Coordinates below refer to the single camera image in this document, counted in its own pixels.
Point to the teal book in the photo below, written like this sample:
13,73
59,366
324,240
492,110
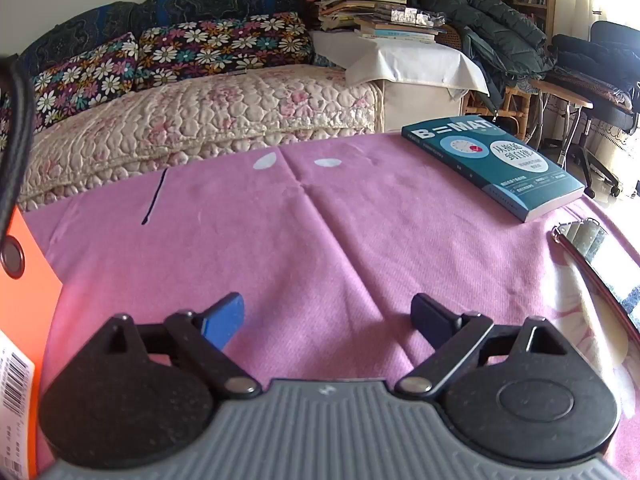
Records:
500,170

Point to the black office chair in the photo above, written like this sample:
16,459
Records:
617,35

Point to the pink tablecloth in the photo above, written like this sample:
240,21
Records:
320,240

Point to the daisy print cushion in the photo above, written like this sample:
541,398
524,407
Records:
85,80
225,45

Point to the stack of books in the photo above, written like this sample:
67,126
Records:
380,30

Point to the rattan chair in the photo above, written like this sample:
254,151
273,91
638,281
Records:
515,102

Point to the beige side cabinet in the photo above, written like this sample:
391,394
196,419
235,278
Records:
420,105

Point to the wooden folding table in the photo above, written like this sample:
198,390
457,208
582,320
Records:
560,92

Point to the dark green padded jacket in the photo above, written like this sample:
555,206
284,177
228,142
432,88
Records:
490,35

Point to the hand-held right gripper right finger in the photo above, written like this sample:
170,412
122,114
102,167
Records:
425,317

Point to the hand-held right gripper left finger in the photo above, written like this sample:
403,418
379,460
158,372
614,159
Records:
227,320

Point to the orange box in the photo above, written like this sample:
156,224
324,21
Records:
35,285

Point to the white cloth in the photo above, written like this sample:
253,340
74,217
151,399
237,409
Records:
400,60

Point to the dark garment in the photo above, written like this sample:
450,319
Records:
585,52

